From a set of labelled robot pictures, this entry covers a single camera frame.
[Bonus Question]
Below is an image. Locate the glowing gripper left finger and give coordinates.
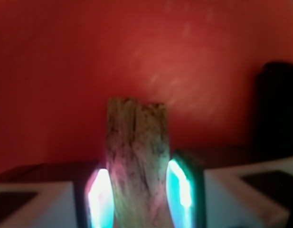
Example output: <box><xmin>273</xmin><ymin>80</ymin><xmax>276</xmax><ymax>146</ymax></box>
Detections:
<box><xmin>75</xmin><ymin>163</ymin><xmax>114</xmax><ymax>228</ymax></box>

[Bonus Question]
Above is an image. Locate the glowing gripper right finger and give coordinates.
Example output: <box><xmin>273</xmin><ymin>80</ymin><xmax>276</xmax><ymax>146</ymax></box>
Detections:
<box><xmin>166</xmin><ymin>150</ymin><xmax>206</xmax><ymax>228</ymax></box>

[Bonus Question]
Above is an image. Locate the brown wood chip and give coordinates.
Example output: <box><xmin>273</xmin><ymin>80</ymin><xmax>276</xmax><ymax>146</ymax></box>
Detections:
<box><xmin>106</xmin><ymin>98</ymin><xmax>173</xmax><ymax>228</ymax></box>

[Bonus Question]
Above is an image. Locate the black rectangular block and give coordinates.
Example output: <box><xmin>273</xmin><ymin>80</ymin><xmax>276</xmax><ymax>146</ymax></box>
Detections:
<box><xmin>253</xmin><ymin>62</ymin><xmax>293</xmax><ymax>158</ymax></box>

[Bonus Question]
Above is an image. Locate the red plastic tray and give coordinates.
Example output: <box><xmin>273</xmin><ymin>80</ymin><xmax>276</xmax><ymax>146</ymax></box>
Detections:
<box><xmin>0</xmin><ymin>0</ymin><xmax>293</xmax><ymax>172</ymax></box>

